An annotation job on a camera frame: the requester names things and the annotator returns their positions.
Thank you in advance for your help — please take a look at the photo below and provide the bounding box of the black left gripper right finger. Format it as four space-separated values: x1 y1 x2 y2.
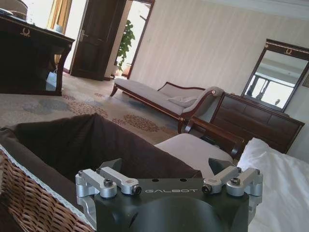
202 157 264 222

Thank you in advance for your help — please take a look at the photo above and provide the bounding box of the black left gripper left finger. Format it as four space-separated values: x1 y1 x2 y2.
75 158 143 226

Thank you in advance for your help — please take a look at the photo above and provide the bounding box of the white bed linen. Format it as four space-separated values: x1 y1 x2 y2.
237 137 309 232

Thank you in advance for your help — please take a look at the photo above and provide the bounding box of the wicker basket with brown liner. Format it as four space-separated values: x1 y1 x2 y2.
0 113 202 232

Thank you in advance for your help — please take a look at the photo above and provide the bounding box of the bed-end bench, pale cushion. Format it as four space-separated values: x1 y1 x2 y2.
154 116 246 175

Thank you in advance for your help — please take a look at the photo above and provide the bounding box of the dark wooden dresser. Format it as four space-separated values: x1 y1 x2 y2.
209 92 306 154

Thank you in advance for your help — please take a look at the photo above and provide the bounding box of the grey cushion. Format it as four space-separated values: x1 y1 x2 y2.
167 95 198 109

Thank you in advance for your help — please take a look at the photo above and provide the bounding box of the dark framed mirror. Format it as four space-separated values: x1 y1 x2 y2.
242 38 309 113

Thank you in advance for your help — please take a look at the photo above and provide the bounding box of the white paper bag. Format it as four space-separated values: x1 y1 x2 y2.
45 68 60 92

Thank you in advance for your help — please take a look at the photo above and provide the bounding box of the green potted plant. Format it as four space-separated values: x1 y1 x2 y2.
112 19 136 78

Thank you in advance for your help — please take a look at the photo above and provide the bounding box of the dark wooden door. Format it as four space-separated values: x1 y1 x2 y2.
70 0 127 82

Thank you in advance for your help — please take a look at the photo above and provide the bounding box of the dark wooden desk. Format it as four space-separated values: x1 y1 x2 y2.
0 8 76 97

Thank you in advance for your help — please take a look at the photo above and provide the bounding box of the yellow curtain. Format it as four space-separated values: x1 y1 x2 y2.
47 0 73 30

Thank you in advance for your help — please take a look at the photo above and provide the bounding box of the grey chaise longue, wooden frame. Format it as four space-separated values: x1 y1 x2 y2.
110 77 225 134

